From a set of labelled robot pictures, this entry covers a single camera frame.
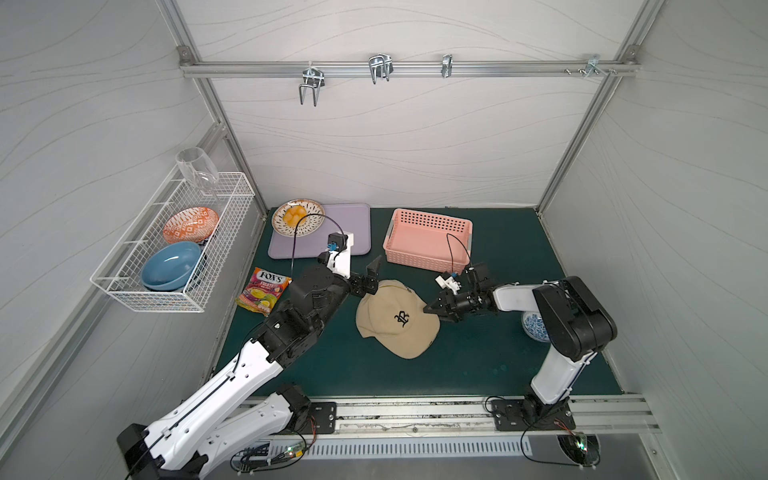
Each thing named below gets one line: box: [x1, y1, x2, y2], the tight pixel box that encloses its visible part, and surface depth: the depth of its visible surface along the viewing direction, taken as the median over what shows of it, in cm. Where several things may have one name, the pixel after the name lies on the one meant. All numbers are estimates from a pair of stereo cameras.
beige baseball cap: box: [356, 279, 441, 360], surface depth 86 cm
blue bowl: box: [140, 241, 201, 292], surface depth 62 cm
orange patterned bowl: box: [162, 206, 219, 242], surface depth 72 cm
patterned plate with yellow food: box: [272, 198, 326, 238], surface depth 118 cm
